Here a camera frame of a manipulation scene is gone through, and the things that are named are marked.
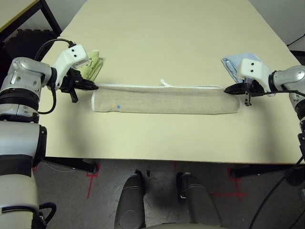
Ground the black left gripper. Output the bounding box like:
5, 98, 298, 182
60, 69, 100, 104

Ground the black table foot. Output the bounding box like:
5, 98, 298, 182
41, 157, 100, 174
230, 164, 296, 178

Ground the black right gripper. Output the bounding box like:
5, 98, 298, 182
224, 77, 265, 106

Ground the light blue folded towel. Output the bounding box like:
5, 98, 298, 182
221, 52, 271, 83

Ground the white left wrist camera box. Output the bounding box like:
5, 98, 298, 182
51, 44, 89, 90

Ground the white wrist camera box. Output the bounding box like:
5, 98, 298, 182
237, 58, 275, 96
51, 44, 89, 90

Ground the green folded towel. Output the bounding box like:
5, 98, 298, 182
78, 50, 104, 82

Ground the beige towel with white trim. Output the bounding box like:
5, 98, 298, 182
90, 78, 240, 115

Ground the grey right robot leg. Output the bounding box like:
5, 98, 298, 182
176, 172, 224, 229

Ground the grey robot torso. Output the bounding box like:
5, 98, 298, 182
142, 224, 215, 229

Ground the black tripod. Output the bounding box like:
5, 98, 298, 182
287, 33, 305, 47

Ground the side table with black frame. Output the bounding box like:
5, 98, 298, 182
0, 0, 62, 36

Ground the grey left robot leg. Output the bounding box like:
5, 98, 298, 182
114, 169, 146, 229

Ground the black foam mat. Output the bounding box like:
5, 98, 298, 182
3, 28, 58, 58

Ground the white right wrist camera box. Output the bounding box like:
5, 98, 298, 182
237, 58, 275, 96

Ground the grey robot leg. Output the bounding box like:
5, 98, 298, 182
114, 169, 146, 229
176, 172, 224, 229

